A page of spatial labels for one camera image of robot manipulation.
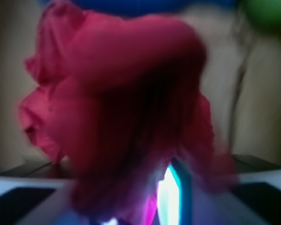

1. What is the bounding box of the blue plastic bottle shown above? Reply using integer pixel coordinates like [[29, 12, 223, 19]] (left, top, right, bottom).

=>
[[68, 0, 238, 17]]

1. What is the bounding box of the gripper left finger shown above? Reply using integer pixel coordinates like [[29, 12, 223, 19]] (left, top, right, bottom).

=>
[[0, 161, 75, 225]]

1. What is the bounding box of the green plush toy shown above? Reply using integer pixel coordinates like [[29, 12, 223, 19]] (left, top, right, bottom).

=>
[[243, 0, 281, 32]]

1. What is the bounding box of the red paper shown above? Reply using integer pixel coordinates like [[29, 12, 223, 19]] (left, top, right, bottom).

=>
[[19, 0, 238, 225]]

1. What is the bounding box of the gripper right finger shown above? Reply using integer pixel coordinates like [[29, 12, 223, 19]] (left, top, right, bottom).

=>
[[231, 155, 281, 225]]

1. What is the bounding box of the brown paper bag tray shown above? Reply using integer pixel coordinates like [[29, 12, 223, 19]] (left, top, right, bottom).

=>
[[0, 0, 281, 173]]

